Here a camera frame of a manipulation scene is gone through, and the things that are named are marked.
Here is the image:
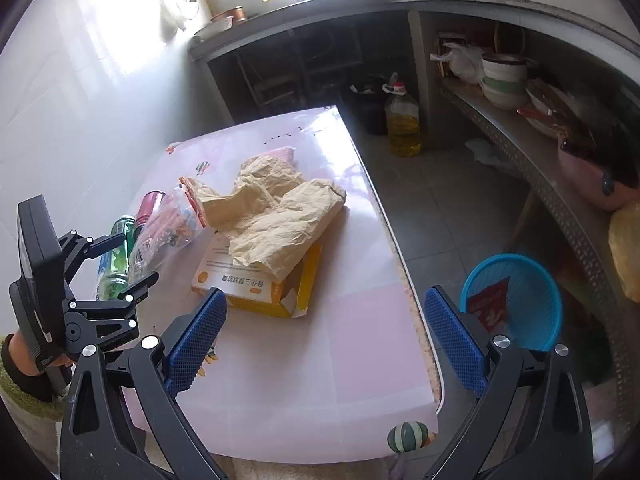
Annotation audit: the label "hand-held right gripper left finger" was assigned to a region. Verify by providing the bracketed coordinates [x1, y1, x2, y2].
[59, 287, 231, 480]

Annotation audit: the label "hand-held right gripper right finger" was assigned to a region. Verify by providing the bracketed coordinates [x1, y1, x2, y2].
[424, 285, 593, 480]

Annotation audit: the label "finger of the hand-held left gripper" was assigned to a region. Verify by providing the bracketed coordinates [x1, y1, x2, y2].
[61, 273, 161, 359]
[59, 229, 127, 284]

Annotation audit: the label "green plastic bottle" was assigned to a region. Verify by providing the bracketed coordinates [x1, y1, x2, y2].
[96, 215, 138, 302]

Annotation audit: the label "red drink can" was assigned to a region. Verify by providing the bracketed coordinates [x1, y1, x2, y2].
[135, 190, 167, 226]

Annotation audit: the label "clear plastic snack bag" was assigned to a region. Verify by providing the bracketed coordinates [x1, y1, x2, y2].
[127, 176, 208, 283]

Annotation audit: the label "white and orange medicine box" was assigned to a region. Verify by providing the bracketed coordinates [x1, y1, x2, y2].
[191, 232, 323, 319]

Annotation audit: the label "blue plastic mesh basket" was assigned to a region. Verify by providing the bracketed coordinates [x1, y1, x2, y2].
[460, 253, 563, 352]

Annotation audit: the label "brown paper bag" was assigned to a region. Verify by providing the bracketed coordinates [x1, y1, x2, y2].
[192, 154, 348, 281]

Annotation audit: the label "pink pad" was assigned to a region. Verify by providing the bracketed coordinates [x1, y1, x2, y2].
[262, 146, 299, 167]

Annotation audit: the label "person's left forearm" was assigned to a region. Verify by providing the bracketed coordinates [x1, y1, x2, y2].
[0, 332, 71, 418]

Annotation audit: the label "white crumpled floor bag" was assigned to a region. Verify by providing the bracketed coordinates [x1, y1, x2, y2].
[465, 137, 518, 173]

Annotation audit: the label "pink plastic basin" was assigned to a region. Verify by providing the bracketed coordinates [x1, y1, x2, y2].
[557, 142, 636, 211]

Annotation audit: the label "yellow cooking oil bottle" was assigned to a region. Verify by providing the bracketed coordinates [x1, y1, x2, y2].
[384, 81, 423, 158]

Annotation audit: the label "perforated metal shelf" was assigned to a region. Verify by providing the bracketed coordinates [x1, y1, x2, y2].
[437, 77, 636, 436]

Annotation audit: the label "white shallow bowl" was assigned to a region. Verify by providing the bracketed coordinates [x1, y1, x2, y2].
[194, 22, 233, 41]

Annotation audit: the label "white hanging bags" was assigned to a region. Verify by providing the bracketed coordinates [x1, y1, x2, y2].
[159, 0, 201, 31]

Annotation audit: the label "black bin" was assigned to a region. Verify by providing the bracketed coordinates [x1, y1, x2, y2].
[342, 76, 396, 136]

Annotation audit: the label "red and white plates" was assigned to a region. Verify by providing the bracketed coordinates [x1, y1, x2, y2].
[525, 80, 571, 138]

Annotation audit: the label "stack of white bowls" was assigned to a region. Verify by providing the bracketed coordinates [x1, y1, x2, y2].
[480, 52, 530, 111]

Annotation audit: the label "white plastic bag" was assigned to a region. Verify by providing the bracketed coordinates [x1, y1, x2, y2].
[442, 42, 486, 83]

